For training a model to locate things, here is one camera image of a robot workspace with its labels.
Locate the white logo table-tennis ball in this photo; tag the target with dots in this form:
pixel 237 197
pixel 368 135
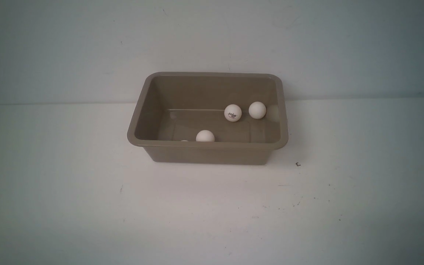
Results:
pixel 233 113

